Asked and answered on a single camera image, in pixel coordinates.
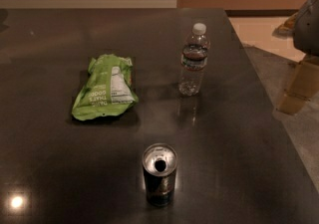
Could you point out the green rice chip bag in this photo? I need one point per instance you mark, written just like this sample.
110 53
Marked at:
108 90

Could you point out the dark redbull can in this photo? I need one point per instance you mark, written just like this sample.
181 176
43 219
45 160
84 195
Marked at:
159 163

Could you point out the clear plastic water bottle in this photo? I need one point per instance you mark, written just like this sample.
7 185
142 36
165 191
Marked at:
194 56

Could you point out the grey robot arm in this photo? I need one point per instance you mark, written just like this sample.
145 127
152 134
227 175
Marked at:
306 28

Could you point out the cardboard box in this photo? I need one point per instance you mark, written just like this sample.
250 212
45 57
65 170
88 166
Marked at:
302 86

